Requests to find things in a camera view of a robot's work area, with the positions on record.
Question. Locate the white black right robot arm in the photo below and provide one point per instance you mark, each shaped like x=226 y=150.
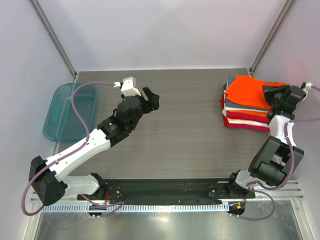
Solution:
x=276 y=160

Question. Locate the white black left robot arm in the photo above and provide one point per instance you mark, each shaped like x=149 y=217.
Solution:
x=50 y=178

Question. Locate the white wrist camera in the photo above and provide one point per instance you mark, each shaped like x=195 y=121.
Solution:
x=306 y=86
x=128 y=87

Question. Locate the aluminium frame post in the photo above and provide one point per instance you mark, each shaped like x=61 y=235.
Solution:
x=53 y=37
x=280 y=19

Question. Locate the right aluminium frame post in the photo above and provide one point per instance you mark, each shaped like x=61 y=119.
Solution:
x=280 y=19

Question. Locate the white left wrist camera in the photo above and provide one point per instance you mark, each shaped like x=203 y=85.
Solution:
x=128 y=87

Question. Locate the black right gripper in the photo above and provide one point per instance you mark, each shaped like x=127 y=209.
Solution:
x=285 y=93

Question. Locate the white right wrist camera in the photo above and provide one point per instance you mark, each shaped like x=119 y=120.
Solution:
x=306 y=86

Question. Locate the folded orange t-shirt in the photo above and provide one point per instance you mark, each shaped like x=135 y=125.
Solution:
x=248 y=112

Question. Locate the folded blue-grey t-shirt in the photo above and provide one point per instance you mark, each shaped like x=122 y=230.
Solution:
x=235 y=105

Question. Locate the orange t-shirt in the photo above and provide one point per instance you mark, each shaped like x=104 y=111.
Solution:
x=248 y=112
x=248 y=91

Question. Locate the teal plastic bin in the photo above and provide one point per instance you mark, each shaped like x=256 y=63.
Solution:
x=62 y=124

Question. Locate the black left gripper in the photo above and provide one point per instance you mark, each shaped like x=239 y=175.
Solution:
x=146 y=100

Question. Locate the folded magenta t-shirt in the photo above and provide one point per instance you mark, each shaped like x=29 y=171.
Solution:
x=241 y=116

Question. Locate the slotted grey cable duct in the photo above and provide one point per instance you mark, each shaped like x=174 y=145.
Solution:
x=89 y=208

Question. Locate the left aluminium frame post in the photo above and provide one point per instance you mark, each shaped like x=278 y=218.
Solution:
x=53 y=37

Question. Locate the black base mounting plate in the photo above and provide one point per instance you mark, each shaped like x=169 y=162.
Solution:
x=167 y=192

